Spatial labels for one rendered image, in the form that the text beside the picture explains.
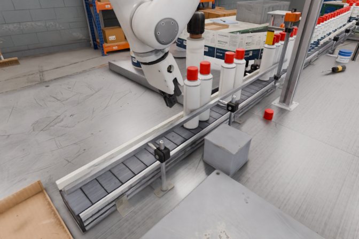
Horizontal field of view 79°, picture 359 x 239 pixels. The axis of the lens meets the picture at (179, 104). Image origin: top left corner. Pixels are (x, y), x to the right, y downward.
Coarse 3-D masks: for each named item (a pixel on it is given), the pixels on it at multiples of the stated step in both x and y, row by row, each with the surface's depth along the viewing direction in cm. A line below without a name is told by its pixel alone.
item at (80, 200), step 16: (256, 80) 105; (272, 80) 105; (240, 96) 91; (224, 112) 81; (176, 144) 65; (128, 160) 60; (144, 160) 60; (112, 176) 55; (128, 176) 55; (64, 192) 51; (80, 192) 51; (96, 192) 51; (80, 208) 47
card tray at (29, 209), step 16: (16, 192) 52; (32, 192) 55; (0, 208) 51; (16, 208) 52; (32, 208) 52; (48, 208) 52; (0, 224) 49; (16, 224) 49; (32, 224) 49; (48, 224) 49; (64, 224) 49
